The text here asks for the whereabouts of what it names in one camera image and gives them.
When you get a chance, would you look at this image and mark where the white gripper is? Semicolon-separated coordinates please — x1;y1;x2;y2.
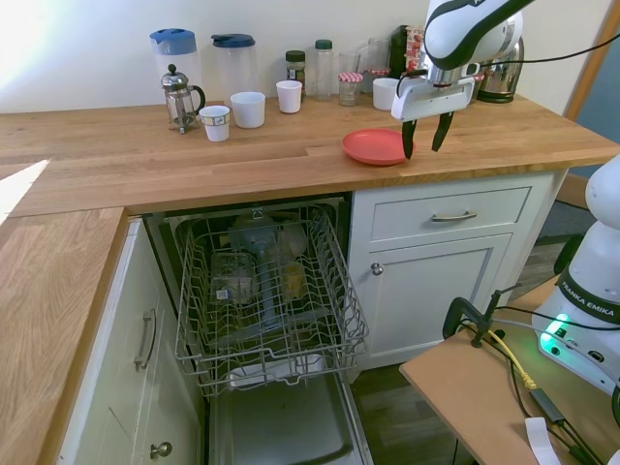
390;65;476;161

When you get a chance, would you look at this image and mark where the red plastic plate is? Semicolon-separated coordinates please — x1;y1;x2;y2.
342;128;413;168

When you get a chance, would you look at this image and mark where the steel dishwasher door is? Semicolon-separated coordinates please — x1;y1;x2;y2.
207;370;374;465

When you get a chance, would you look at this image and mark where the white ceramic bowl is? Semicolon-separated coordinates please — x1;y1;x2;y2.
372;77;401;111

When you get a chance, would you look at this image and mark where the glass jar red checked lid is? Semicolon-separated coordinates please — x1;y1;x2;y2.
362;69;391;93
337;71;364;108

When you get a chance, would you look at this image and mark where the red printed carton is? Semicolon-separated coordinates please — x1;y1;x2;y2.
405;25;427;77

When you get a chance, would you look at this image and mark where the black tall container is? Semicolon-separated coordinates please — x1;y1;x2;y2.
389;24;411;78

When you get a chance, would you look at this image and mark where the stainless steel kettle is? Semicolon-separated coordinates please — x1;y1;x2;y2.
477;36;526;104

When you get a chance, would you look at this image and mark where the clear drinking glass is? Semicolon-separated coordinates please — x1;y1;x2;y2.
338;51;362;78

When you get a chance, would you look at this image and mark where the clear bottle green lid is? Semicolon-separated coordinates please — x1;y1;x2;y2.
313;39;336;102

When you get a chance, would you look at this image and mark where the white plastic cup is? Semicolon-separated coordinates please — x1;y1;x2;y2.
275;79;303;114

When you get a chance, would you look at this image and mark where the dark jar green lid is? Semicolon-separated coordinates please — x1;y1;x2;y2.
284;49;306;96

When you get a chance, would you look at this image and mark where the black table clamp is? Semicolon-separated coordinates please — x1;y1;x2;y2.
443;283;522;348

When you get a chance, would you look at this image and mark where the white ceramic mug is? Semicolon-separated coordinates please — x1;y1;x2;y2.
230;91;266;130

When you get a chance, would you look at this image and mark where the clear pitcher dark blue lid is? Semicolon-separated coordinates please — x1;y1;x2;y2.
210;32;258;106

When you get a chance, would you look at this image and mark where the small patterned paper cup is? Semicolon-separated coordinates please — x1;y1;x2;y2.
199;105;231;142

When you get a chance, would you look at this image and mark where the clear glass container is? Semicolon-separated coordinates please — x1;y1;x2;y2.
210;251;256;304

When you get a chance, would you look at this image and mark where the glass french press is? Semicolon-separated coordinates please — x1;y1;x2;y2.
161;63;207;136

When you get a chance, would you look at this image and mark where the clear pitcher light blue lid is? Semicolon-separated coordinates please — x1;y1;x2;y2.
148;27;202;106

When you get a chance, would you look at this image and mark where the white paper strip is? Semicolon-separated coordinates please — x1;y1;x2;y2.
525;417;558;465

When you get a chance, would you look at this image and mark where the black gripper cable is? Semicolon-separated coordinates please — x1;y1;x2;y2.
397;34;620;98

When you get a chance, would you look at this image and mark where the grey wire dishwasher rack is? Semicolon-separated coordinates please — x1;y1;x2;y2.
173;203;370;398

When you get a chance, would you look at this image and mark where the yellow cable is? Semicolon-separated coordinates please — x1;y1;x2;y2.
488;328;542;388

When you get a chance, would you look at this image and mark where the black adapter cable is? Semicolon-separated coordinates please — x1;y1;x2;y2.
530;387;602;465

